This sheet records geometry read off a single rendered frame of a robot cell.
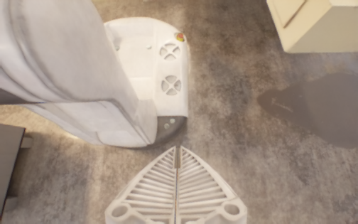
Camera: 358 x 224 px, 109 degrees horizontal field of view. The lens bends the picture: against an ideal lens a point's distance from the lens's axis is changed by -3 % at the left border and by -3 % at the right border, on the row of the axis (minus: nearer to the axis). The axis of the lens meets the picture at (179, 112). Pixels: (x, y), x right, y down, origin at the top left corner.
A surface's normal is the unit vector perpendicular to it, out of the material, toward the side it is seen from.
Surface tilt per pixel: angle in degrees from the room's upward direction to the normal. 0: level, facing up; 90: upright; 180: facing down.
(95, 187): 0
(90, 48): 90
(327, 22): 90
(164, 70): 39
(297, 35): 90
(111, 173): 0
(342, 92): 0
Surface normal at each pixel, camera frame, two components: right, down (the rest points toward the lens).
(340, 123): -0.02, -0.29
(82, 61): 1.00, -0.03
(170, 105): 0.00, 0.35
